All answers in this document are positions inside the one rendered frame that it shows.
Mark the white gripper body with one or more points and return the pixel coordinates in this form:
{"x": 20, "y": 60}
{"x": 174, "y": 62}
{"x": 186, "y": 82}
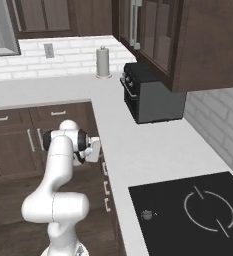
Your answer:
{"x": 95, "y": 149}

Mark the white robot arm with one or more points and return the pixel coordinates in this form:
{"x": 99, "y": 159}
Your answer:
{"x": 59, "y": 176}

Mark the wide dark wood drawer front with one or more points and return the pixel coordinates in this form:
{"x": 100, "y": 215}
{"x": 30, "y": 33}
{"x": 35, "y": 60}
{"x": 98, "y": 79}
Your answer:
{"x": 74, "y": 113}

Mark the dark wood drawer stack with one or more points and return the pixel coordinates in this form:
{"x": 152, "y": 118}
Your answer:
{"x": 111, "y": 213}

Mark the narrow dark wood drawer front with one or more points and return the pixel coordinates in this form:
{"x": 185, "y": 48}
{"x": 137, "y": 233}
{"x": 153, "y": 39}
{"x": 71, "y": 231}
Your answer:
{"x": 11, "y": 119}

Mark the black grey toaster oven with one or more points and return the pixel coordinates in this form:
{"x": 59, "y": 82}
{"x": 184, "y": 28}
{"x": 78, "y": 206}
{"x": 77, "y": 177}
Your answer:
{"x": 154, "y": 100}

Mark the white paper towel roll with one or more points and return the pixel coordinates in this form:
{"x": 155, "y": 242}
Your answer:
{"x": 103, "y": 61}

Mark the black hob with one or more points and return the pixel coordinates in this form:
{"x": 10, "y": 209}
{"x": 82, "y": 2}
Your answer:
{"x": 188, "y": 216}

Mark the grey wall socket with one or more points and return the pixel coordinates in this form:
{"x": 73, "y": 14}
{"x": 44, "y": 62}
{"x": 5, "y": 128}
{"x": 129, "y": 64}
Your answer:
{"x": 49, "y": 50}

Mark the dark wood glass-door wall cupboards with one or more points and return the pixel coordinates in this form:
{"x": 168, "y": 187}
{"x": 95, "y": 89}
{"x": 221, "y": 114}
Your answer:
{"x": 194, "y": 40}

